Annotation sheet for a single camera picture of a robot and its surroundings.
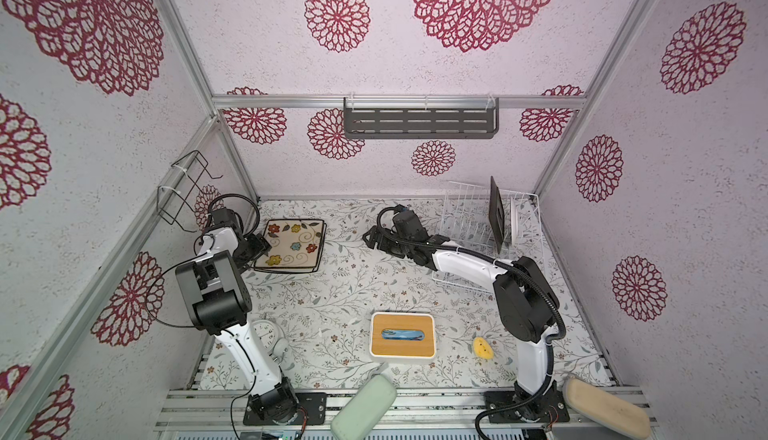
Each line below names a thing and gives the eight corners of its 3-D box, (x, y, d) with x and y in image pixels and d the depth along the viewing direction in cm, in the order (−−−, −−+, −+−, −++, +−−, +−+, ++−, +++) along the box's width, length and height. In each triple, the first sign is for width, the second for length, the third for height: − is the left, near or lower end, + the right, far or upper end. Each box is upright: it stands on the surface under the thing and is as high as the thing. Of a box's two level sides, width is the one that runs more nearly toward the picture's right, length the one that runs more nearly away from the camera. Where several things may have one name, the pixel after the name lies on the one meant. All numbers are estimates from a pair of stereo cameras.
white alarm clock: (275, 365, 82) (270, 360, 79) (257, 329, 89) (251, 323, 85) (295, 351, 85) (291, 346, 81) (276, 317, 91) (271, 311, 87)
